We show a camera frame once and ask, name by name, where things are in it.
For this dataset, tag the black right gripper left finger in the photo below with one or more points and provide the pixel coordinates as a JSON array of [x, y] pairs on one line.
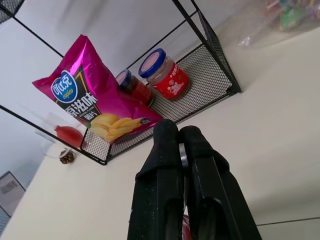
[[156, 185]]

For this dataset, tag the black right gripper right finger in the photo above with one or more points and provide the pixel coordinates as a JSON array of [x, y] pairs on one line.
[[215, 190]]

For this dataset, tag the small brown pine cone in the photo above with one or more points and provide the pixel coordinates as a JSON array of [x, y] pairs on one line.
[[67, 157]]

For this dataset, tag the small red-label jar blue lid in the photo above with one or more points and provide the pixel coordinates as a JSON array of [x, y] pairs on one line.
[[135, 88]]

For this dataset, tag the clear glass with red liquid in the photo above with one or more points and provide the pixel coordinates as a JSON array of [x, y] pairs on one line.
[[65, 136]]

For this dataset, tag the magenta potato chip bag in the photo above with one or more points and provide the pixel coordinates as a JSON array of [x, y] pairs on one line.
[[100, 97]]

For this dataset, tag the large red-label jar blue lid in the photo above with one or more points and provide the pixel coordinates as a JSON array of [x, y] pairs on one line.
[[167, 77]]

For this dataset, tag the grey box with label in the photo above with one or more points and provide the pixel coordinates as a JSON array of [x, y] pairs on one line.
[[10, 192]]

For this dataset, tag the clear plastic bag colourful items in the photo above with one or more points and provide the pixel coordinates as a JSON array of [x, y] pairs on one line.
[[282, 20]]

